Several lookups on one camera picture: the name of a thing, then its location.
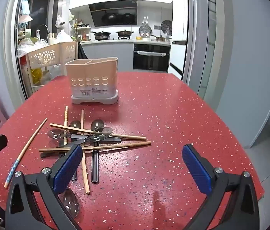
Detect blue white plastic bag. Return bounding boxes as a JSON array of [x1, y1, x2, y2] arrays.
[[21, 0, 33, 22]]

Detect grey framed sliding door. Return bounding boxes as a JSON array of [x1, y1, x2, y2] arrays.
[[186, 0, 231, 101]]

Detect black range hood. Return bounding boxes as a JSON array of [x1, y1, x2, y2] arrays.
[[89, 0, 138, 27]]

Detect yellow oil bottle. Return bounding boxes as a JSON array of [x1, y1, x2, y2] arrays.
[[31, 67, 43, 85]]

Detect black hanging cloth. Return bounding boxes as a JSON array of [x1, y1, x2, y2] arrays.
[[77, 42, 88, 60]]

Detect round metal strainer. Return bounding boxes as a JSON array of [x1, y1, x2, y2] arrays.
[[138, 25, 153, 37]]

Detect clear crumpled plastic bags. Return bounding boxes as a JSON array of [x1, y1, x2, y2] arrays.
[[17, 38, 48, 58]]

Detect green basin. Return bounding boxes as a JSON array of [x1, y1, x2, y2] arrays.
[[21, 36, 41, 44]]

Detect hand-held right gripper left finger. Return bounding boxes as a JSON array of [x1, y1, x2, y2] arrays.
[[5, 144, 84, 230]]

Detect condiment rack with bottles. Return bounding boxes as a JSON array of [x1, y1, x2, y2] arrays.
[[71, 19, 92, 41]]

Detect white black-striped cabinet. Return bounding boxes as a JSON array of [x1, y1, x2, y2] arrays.
[[169, 41, 188, 79]]

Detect black wok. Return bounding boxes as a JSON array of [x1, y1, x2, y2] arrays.
[[90, 30, 111, 40]]

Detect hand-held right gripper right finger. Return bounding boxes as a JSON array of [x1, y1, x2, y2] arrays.
[[182, 144, 260, 230]]

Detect beige plastic storage cart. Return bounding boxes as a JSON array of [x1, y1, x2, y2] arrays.
[[25, 41, 79, 93]]

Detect beige plastic utensil holder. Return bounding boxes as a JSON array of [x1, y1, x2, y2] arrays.
[[65, 57, 119, 105]]

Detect black built-in oven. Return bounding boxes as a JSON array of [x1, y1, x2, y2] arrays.
[[133, 44, 170, 73]]

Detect hanging white plastic bag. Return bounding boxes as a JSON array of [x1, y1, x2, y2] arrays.
[[55, 14, 66, 28]]

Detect black curved faucet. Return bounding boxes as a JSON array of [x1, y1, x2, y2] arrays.
[[37, 25, 50, 41]]

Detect dark balcony door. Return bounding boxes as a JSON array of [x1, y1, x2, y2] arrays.
[[28, 0, 54, 33]]

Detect lidded wok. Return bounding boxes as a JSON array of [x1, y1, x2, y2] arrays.
[[116, 29, 134, 39]]

